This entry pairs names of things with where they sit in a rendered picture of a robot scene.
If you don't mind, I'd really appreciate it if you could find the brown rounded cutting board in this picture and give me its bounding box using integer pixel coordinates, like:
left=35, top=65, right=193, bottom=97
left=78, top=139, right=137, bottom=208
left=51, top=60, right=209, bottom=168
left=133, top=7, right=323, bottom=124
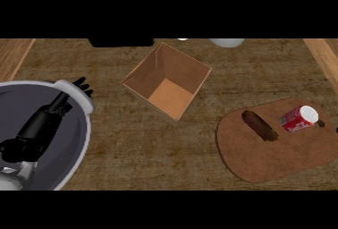
left=214, top=97, right=338, bottom=184

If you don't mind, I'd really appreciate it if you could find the red soda can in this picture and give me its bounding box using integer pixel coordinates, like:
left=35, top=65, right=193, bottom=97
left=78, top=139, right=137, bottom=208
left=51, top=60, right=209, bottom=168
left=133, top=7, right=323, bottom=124
left=279, top=105, right=320, bottom=133

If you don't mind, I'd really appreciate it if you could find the black appliance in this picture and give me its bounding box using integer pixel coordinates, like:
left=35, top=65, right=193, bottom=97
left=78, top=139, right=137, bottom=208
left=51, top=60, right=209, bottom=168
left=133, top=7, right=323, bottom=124
left=88, top=38, right=156, bottom=48

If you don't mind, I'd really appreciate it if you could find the white rounded object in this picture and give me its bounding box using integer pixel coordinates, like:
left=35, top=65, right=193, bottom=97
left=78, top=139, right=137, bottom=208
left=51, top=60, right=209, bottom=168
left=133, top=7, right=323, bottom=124
left=208, top=38, right=246, bottom=48

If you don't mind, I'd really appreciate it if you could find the dark brown oblong sausage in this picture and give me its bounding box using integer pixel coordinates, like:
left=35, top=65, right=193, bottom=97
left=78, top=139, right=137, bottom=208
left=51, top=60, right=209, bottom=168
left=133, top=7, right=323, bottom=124
left=240, top=109, right=280, bottom=143

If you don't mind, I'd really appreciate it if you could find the open cardboard box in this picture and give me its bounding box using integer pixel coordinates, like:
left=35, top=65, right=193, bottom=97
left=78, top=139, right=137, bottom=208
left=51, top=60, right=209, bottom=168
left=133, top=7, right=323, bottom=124
left=119, top=41, right=214, bottom=126

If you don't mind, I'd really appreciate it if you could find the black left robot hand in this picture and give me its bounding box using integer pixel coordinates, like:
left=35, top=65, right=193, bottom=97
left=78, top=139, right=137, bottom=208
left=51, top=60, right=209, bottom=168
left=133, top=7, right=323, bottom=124
left=71, top=76, right=94, bottom=98

